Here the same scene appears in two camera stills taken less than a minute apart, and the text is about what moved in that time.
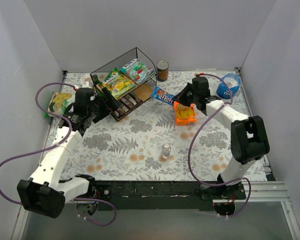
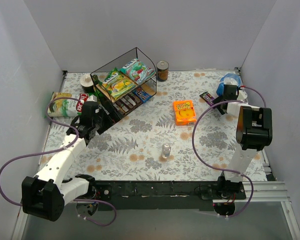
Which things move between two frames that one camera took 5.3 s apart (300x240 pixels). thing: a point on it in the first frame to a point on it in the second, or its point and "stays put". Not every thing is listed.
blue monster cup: [229, 86] stays put
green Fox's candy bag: [118, 83] stays put
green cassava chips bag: [58, 104] stays put
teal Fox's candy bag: [137, 71] stays put
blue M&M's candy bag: [162, 95] to [143, 95]
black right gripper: [186, 94] to [220, 103]
